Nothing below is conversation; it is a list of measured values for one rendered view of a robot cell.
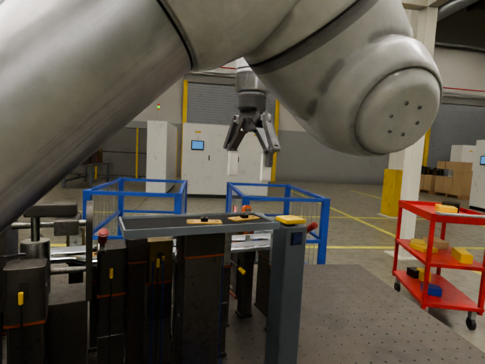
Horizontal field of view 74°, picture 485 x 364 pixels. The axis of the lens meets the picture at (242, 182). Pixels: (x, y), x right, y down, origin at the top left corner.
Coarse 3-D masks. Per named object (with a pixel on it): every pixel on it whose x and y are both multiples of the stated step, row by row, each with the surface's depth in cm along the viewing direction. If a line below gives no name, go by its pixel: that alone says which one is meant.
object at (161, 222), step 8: (200, 216) 85; (208, 216) 86; (216, 216) 86; (224, 216) 87; (232, 216) 87; (256, 216) 89; (128, 224) 73; (136, 224) 73; (144, 224) 73; (152, 224) 74; (160, 224) 74; (168, 224) 75; (176, 224) 75; (184, 224) 75; (192, 224) 76; (200, 224) 76; (208, 224) 77; (216, 224) 77; (224, 224) 78; (232, 224) 78
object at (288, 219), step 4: (276, 216) 91; (280, 216) 91; (284, 216) 91; (288, 216) 92; (292, 216) 92; (296, 216) 92; (280, 220) 89; (284, 220) 87; (288, 220) 86; (292, 220) 87; (296, 220) 87; (300, 220) 88; (304, 220) 88; (288, 224) 86; (292, 224) 89
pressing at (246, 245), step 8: (232, 240) 122; (248, 240) 122; (256, 240) 123; (264, 240) 123; (56, 248) 102; (64, 248) 102; (72, 248) 103; (80, 248) 103; (232, 248) 111; (240, 248) 112; (248, 248) 113; (256, 248) 114; (264, 248) 116; (56, 256) 95; (64, 256) 94; (72, 256) 95; (80, 256) 96; (96, 256) 97
